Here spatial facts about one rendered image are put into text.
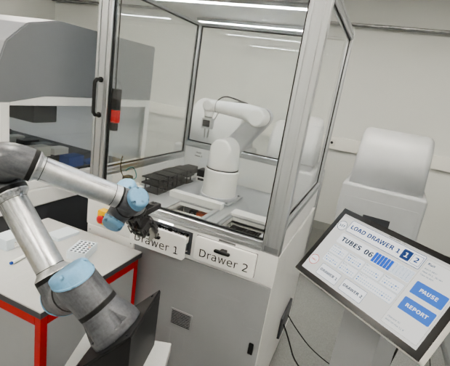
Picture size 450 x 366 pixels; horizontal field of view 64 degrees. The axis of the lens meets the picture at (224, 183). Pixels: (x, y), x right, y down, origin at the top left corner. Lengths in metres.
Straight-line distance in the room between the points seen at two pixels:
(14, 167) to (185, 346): 1.22
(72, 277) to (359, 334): 0.97
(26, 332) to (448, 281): 1.41
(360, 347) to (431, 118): 3.48
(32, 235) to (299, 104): 1.00
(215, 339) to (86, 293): 0.93
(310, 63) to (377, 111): 3.21
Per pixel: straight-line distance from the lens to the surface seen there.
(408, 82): 4.59
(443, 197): 4.74
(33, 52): 2.06
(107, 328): 1.06
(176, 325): 1.92
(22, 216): 1.22
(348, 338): 1.49
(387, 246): 1.36
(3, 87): 1.97
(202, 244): 1.63
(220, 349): 1.87
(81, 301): 1.06
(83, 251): 1.74
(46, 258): 1.20
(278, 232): 1.50
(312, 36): 1.42
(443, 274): 1.28
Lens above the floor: 1.59
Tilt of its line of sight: 15 degrees down
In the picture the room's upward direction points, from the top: 9 degrees clockwise
